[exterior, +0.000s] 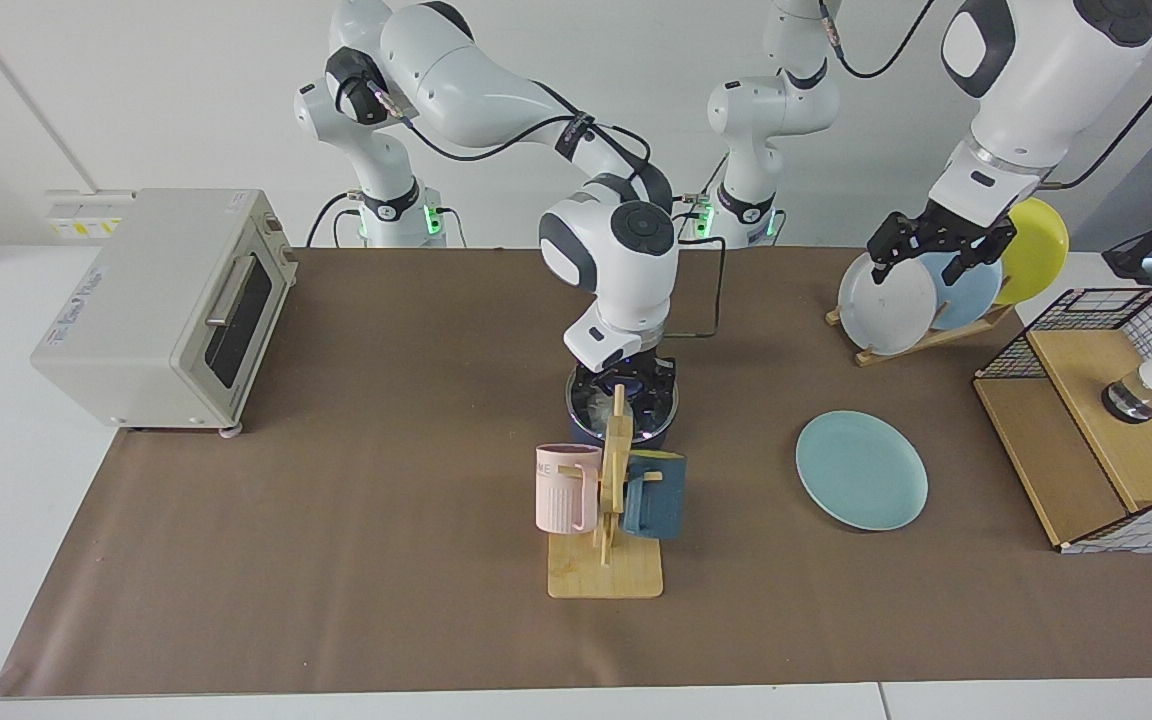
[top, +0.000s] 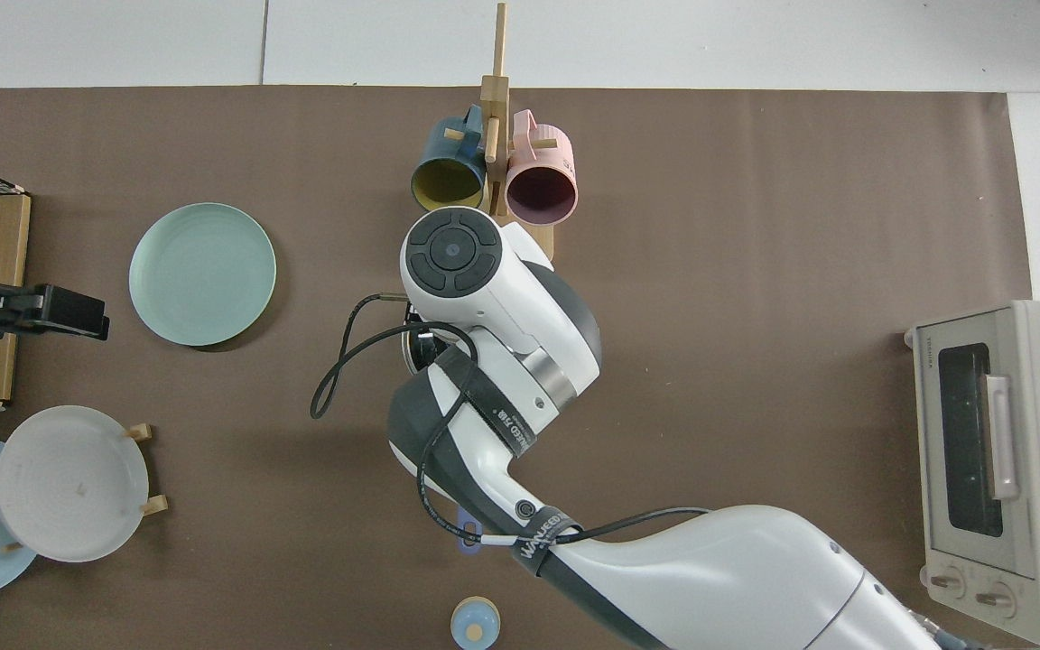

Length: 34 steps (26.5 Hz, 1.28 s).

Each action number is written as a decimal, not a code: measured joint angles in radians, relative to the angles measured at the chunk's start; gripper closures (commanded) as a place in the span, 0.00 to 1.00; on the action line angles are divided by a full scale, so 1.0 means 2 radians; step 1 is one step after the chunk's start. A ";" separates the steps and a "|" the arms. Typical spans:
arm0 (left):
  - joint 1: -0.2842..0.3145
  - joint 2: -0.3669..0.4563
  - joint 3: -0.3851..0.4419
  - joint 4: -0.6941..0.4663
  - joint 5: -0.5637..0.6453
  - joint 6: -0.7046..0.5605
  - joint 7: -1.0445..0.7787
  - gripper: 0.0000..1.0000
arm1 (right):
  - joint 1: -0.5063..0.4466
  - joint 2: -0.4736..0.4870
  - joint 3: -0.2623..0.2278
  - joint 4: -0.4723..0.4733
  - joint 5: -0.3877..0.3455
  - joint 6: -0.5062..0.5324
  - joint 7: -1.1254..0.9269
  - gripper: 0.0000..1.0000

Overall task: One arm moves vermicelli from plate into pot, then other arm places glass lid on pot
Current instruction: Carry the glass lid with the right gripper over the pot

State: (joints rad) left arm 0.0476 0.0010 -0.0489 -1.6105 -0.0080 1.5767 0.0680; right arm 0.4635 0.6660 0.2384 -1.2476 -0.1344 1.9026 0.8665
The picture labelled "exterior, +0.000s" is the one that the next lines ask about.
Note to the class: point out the glass lid blue knob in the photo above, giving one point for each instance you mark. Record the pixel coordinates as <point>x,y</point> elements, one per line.
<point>666,405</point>

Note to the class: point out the white vermicelli bundle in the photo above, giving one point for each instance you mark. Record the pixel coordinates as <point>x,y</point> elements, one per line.
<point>598,405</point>

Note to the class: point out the light blue plate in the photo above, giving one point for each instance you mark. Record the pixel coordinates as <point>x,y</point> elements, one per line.
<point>971,300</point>

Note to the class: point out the white plate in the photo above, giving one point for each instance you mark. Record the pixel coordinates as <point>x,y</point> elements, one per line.
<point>886,310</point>

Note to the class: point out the yellow plate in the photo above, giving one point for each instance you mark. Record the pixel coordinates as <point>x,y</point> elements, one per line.
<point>1036,250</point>

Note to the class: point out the wooden plate rack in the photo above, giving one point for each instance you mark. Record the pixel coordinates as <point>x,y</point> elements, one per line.
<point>921,345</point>

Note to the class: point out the mint green plate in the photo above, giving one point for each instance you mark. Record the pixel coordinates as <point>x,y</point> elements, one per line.
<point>861,470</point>

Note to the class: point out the dark teal mug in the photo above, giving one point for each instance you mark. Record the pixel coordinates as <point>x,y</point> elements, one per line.
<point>661,505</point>

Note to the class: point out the pink ribbed mug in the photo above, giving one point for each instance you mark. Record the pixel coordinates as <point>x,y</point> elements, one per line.
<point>561,495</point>

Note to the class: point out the wooden cup stand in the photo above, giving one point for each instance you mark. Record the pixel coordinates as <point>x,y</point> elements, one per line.
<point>606,575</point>

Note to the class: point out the brown table cloth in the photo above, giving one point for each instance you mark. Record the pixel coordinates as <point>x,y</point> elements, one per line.
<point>336,520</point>

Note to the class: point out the pale toaster oven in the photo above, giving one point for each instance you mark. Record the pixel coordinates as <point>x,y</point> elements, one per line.
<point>126,330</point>

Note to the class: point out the white wall socket panel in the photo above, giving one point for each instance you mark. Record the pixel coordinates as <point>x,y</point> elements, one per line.
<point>86,215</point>

